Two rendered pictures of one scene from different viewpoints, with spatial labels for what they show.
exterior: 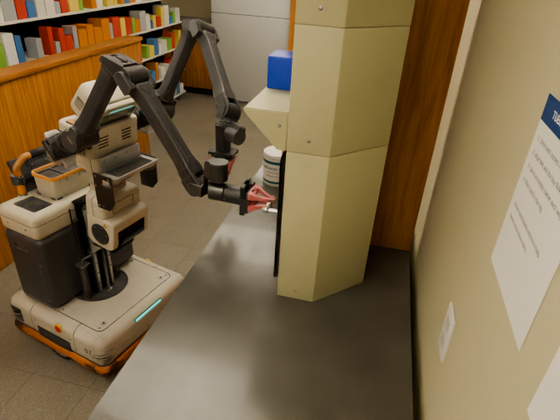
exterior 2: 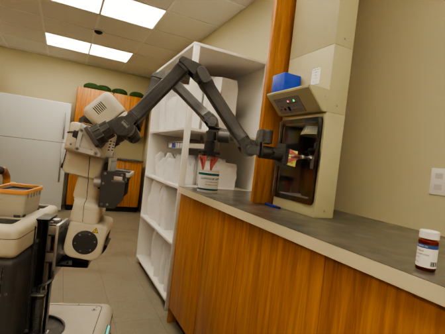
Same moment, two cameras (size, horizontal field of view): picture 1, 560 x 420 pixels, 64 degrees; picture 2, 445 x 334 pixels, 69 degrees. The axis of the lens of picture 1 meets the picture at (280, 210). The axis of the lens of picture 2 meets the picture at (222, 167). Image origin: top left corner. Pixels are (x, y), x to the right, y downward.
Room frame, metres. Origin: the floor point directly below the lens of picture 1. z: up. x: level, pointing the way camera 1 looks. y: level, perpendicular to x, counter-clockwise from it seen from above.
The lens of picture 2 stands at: (0.18, 1.21, 1.14)
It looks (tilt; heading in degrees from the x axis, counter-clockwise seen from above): 1 degrees down; 322
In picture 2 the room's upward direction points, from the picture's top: 6 degrees clockwise
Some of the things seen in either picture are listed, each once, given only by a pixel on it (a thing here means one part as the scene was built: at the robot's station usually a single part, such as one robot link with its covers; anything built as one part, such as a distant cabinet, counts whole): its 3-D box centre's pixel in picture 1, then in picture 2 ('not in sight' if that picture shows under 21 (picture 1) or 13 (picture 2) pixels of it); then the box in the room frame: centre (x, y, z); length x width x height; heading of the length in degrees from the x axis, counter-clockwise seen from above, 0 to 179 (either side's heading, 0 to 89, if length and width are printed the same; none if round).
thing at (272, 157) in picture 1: (277, 166); (208, 179); (1.83, 0.02, 1.01); 0.13 x 0.13 x 0.15
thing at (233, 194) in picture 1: (237, 195); (276, 154); (1.19, 0.13, 1.20); 0.07 x 0.07 x 0.10; 76
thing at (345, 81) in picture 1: (338, 164); (320, 135); (1.18, -0.16, 1.32); 0.32 x 0.25 x 0.77; 168
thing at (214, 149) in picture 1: (222, 145); (209, 147); (1.57, 0.23, 1.20); 0.10 x 0.07 x 0.07; 78
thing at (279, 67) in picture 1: (288, 70); (285, 85); (1.30, 0.00, 1.55); 0.10 x 0.10 x 0.09; 78
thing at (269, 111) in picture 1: (279, 111); (294, 102); (1.21, 0.02, 1.46); 0.32 x 0.11 x 0.10; 168
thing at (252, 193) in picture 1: (259, 200); (289, 156); (1.17, 0.06, 1.20); 0.09 x 0.07 x 0.07; 76
